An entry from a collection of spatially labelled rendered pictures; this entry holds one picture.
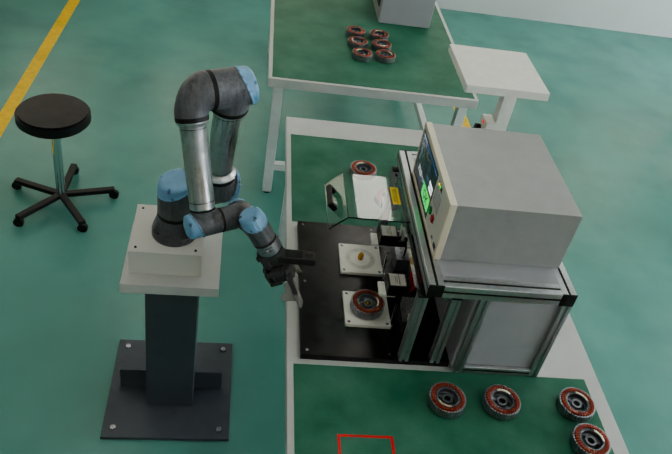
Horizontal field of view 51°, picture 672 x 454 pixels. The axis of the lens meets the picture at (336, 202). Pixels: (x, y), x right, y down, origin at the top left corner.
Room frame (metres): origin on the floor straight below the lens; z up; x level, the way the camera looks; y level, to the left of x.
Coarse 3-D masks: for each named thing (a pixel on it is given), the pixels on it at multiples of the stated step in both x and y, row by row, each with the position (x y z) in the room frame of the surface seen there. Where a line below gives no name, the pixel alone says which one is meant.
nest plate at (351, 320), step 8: (344, 296) 1.70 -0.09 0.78; (344, 304) 1.67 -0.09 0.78; (344, 312) 1.63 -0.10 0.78; (352, 312) 1.64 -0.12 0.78; (384, 312) 1.67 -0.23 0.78; (352, 320) 1.60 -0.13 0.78; (360, 320) 1.61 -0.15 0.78; (368, 320) 1.62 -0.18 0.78; (376, 320) 1.62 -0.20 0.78; (384, 320) 1.63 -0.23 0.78; (384, 328) 1.61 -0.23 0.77
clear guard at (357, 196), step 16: (352, 176) 1.99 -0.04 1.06; (368, 176) 2.01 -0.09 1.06; (336, 192) 1.92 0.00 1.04; (352, 192) 1.90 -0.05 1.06; (368, 192) 1.92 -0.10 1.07; (384, 192) 1.94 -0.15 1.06; (400, 192) 1.96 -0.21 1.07; (352, 208) 1.82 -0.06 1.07; (368, 208) 1.83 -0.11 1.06; (384, 208) 1.85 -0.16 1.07; (400, 208) 1.87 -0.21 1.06; (336, 224) 1.76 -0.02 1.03
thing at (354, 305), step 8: (352, 296) 1.68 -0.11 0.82; (360, 296) 1.69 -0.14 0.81; (368, 296) 1.70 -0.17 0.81; (376, 296) 1.70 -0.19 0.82; (352, 304) 1.64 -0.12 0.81; (360, 304) 1.67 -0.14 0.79; (376, 304) 1.68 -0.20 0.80; (384, 304) 1.67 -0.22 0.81; (360, 312) 1.62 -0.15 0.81; (368, 312) 1.62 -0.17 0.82; (376, 312) 1.63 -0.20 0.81
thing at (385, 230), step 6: (378, 228) 1.94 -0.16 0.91; (384, 228) 1.93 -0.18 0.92; (390, 228) 1.94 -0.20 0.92; (396, 228) 1.94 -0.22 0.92; (372, 234) 1.93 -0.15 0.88; (378, 234) 1.92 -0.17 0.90; (384, 234) 1.90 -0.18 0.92; (390, 234) 1.90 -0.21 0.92; (396, 234) 1.91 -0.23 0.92; (372, 240) 1.90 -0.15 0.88; (378, 240) 1.90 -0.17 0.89; (384, 240) 1.89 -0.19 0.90; (390, 240) 1.89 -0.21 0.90; (396, 240) 1.89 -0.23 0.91; (384, 246) 1.89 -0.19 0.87; (396, 246) 1.89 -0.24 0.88; (402, 246) 1.90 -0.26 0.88; (414, 246) 1.90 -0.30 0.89; (402, 252) 1.93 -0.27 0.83
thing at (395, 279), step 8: (384, 280) 1.71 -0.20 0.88; (392, 280) 1.67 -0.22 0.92; (400, 280) 1.68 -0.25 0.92; (408, 280) 1.71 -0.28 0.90; (384, 288) 1.67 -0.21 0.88; (392, 288) 1.65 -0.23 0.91; (400, 288) 1.65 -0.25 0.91; (408, 288) 1.68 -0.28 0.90; (424, 288) 1.69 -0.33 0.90; (384, 296) 1.65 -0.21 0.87; (392, 296) 1.65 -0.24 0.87; (400, 296) 1.65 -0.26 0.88; (408, 296) 1.66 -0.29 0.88
